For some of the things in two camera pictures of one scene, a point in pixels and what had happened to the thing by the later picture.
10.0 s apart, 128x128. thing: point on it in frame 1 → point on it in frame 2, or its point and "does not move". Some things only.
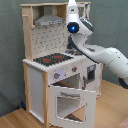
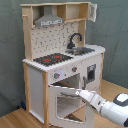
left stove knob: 56,75 does not move
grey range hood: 48,17 does not move
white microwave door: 78,11 → 92,12
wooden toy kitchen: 60,86 does not move
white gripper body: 72,11 → 94,99
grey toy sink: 73,51 does not move
